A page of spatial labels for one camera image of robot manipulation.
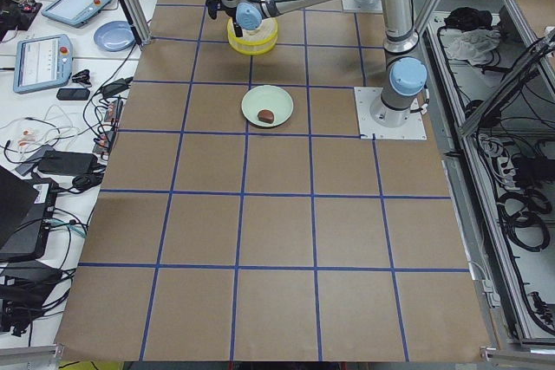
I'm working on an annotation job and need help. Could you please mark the teach pendant tablet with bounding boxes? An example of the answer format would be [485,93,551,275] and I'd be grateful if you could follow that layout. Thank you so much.
[13,35,73,94]
[42,0,112,28]

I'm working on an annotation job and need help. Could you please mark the white crumpled cloth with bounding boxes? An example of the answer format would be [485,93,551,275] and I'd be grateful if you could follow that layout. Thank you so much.
[446,29,501,66]

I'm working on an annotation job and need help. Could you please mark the brown bun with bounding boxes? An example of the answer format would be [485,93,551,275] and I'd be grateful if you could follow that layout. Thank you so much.
[257,109,275,124]

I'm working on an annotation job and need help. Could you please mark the black small phone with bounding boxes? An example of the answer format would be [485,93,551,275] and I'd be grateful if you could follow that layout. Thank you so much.
[56,88,90,101]

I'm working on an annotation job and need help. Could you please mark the black laptop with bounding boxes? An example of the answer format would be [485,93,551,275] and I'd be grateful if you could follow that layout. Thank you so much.
[1,167,57,263]

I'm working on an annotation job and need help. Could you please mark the black power adapter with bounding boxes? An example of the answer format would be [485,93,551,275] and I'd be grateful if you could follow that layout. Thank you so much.
[37,150,97,176]

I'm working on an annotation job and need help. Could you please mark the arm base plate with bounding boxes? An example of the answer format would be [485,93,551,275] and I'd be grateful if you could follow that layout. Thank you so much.
[354,87,427,140]

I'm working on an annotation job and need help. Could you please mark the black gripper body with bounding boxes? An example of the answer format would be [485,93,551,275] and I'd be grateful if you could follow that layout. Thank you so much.
[232,19,243,37]

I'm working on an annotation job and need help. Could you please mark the near teach pendant tablet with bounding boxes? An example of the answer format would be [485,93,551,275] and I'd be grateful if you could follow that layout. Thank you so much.
[13,35,73,94]

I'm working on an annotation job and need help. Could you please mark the yellow rimmed bottom steamer layer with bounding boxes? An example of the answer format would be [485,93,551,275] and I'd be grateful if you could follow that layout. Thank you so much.
[226,18,278,55]

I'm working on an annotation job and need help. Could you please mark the blue plate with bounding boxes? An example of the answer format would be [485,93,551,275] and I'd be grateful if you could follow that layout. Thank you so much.
[93,21,135,52]

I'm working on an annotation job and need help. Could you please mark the light green plate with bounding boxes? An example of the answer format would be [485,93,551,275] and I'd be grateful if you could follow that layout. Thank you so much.
[241,85,294,128]

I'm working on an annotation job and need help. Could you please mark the far teach pendant tablet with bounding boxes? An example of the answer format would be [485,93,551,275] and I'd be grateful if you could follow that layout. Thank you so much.
[42,0,112,28]

